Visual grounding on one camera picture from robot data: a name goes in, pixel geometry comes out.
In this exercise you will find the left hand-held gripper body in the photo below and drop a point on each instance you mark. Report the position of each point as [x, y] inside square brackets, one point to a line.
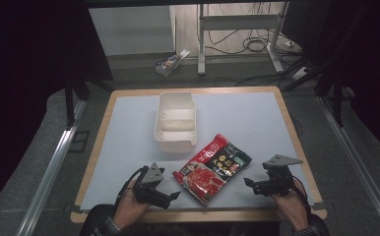
[147, 188]

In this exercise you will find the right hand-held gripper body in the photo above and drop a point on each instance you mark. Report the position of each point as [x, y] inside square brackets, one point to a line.
[278, 182]

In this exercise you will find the red and black food packet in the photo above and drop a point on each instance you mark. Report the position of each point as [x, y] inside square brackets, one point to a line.
[212, 170]

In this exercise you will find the white plastic container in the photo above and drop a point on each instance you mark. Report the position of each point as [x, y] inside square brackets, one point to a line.
[176, 128]

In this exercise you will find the person's left hand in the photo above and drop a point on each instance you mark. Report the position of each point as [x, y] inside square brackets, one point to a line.
[129, 209]

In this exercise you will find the person's right hand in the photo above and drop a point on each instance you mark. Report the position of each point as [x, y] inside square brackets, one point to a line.
[293, 208]

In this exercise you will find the pale blue table mat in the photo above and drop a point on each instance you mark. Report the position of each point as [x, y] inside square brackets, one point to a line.
[250, 124]

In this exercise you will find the black stand leg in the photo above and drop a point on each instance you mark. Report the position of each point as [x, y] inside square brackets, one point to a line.
[69, 105]
[338, 105]

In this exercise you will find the white power strip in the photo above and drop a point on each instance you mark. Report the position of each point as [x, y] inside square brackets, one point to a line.
[299, 73]

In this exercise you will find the dark curtain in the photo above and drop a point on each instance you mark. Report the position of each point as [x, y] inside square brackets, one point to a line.
[368, 59]
[30, 65]

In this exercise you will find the white board panel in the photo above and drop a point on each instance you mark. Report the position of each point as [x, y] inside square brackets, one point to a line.
[132, 29]

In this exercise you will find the aluminium floor rail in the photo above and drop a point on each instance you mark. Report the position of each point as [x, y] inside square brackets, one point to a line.
[358, 164]
[51, 170]

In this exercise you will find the black floor bracket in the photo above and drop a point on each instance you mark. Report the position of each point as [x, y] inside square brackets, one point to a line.
[79, 141]

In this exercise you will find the white metal desk frame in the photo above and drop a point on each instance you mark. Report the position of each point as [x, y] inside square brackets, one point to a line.
[240, 22]

